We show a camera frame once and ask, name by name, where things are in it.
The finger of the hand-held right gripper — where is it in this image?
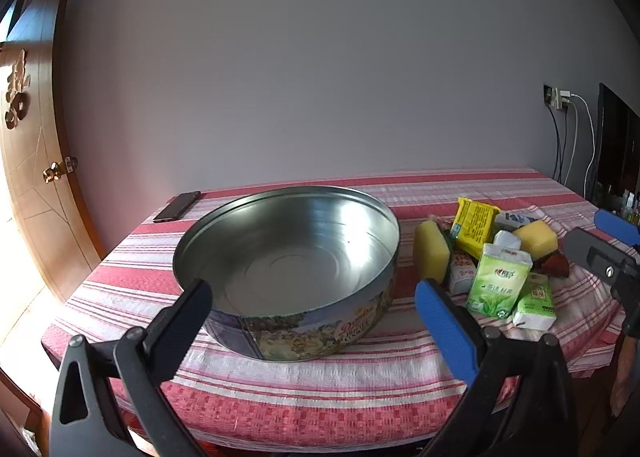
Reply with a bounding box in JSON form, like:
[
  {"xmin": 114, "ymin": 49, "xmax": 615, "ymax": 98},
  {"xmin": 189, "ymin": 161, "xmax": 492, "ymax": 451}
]
[
  {"xmin": 595, "ymin": 210, "xmax": 640, "ymax": 248},
  {"xmin": 562, "ymin": 227, "xmax": 640, "ymax": 288}
]

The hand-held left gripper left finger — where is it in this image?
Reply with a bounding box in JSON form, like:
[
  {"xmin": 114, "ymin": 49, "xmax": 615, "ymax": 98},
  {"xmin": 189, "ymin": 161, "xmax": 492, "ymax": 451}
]
[{"xmin": 47, "ymin": 278, "xmax": 213, "ymax": 457}]

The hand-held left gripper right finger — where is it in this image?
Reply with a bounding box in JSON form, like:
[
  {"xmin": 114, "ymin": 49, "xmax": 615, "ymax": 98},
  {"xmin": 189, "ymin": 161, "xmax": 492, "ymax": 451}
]
[{"xmin": 414, "ymin": 278, "xmax": 577, "ymax": 457}]

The reddish floral packet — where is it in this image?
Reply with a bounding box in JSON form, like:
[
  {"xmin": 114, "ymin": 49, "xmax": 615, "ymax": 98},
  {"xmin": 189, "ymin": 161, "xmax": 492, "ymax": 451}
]
[{"xmin": 532, "ymin": 252, "xmax": 571, "ymax": 279}]

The plain yellow sponge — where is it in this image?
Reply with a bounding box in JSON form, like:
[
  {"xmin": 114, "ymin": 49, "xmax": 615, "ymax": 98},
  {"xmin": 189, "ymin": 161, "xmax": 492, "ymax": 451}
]
[{"xmin": 512, "ymin": 220, "xmax": 559, "ymax": 262}]

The white red print tissue pack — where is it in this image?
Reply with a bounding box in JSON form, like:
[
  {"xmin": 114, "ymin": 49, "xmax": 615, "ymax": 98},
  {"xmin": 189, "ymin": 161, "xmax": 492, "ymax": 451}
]
[{"xmin": 446, "ymin": 252, "xmax": 478, "ymax": 295}]

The green leaf print tissue pack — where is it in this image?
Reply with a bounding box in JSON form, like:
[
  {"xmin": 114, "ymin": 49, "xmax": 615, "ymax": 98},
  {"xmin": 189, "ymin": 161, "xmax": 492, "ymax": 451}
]
[{"xmin": 465, "ymin": 243, "xmax": 533, "ymax": 320}]

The pale green tissue pack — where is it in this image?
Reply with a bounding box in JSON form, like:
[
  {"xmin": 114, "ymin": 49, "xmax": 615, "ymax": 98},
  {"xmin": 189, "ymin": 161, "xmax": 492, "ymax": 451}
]
[{"xmin": 512, "ymin": 273, "xmax": 557, "ymax": 330}]

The yellow sponge with green back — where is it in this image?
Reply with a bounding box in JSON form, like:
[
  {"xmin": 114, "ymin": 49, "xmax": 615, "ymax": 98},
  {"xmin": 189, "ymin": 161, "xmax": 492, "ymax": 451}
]
[{"xmin": 413, "ymin": 220, "xmax": 453, "ymax": 285}]

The white blue tissue pack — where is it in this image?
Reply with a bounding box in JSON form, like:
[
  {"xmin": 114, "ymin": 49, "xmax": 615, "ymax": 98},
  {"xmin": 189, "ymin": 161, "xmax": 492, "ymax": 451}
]
[{"xmin": 494, "ymin": 211, "xmax": 538, "ymax": 233}]

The yellow snack packet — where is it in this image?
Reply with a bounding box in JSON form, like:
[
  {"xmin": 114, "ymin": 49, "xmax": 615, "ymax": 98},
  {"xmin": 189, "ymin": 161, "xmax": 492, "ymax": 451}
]
[{"xmin": 448, "ymin": 197, "xmax": 502, "ymax": 259}]

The round metal basin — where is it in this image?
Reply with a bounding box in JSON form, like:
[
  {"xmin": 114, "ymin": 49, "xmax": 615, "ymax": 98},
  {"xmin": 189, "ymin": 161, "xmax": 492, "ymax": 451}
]
[{"xmin": 172, "ymin": 186, "xmax": 401, "ymax": 363}]

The person's right forearm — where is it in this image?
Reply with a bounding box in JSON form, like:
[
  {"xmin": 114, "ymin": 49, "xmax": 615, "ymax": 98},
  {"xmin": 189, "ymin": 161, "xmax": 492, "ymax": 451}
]
[{"xmin": 611, "ymin": 334, "xmax": 640, "ymax": 418}]

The group of small bottles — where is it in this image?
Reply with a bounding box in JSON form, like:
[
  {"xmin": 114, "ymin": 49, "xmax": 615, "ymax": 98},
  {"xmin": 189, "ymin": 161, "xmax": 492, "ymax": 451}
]
[{"xmin": 600, "ymin": 182, "xmax": 640, "ymax": 227}]

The black flat screen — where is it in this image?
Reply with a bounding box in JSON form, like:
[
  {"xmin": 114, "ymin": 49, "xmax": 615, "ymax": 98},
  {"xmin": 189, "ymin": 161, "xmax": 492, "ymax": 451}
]
[{"xmin": 597, "ymin": 83, "xmax": 640, "ymax": 218}]

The black smartphone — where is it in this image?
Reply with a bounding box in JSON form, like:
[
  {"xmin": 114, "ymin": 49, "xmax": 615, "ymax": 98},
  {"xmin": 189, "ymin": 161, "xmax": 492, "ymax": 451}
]
[{"xmin": 152, "ymin": 191, "xmax": 202, "ymax": 224}]

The red white striped tablecloth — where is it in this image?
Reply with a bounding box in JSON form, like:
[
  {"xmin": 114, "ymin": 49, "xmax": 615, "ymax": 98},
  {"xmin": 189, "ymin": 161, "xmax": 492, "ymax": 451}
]
[{"xmin": 41, "ymin": 166, "xmax": 640, "ymax": 448}]

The wooden door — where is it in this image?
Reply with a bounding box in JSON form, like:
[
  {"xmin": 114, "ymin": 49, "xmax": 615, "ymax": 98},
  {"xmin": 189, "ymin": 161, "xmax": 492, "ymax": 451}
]
[{"xmin": 0, "ymin": 0, "xmax": 108, "ymax": 305}]

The golden door ornament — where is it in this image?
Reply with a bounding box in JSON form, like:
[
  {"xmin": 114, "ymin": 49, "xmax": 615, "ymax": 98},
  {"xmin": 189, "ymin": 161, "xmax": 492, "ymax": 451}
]
[{"xmin": 4, "ymin": 50, "xmax": 32, "ymax": 130}]

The white cable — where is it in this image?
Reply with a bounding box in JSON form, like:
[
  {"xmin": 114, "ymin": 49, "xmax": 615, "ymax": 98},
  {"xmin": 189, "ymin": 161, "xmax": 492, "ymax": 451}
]
[
  {"xmin": 569, "ymin": 102, "xmax": 579, "ymax": 184},
  {"xmin": 572, "ymin": 94, "xmax": 598, "ymax": 195}
]

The black cable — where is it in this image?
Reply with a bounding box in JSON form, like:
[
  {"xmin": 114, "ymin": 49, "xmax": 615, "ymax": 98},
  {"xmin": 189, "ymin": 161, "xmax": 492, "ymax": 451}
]
[
  {"xmin": 561, "ymin": 110, "xmax": 571, "ymax": 184},
  {"xmin": 549, "ymin": 106, "xmax": 562, "ymax": 182}
]

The brass door handle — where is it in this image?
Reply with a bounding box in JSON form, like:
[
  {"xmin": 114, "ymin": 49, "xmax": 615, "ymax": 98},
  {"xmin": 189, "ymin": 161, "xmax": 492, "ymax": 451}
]
[{"xmin": 42, "ymin": 156, "xmax": 79, "ymax": 184}]

